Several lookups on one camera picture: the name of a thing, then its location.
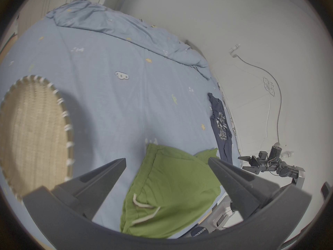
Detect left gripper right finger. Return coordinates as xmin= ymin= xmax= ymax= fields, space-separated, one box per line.
xmin=208 ymin=157 xmax=281 ymax=221

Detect pale blue quilt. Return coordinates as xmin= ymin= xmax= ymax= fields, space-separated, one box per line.
xmin=46 ymin=0 xmax=211 ymax=80

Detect dark blue printed T-shirt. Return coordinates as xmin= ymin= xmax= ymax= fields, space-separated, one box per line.
xmin=207 ymin=93 xmax=233 ymax=165

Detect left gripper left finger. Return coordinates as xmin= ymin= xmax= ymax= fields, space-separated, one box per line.
xmin=52 ymin=158 xmax=126 ymax=221

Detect green shorts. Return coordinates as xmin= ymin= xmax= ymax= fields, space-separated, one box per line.
xmin=120 ymin=143 xmax=221 ymax=239

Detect round woven basket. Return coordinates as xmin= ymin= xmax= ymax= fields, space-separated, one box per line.
xmin=0 ymin=75 xmax=74 ymax=200

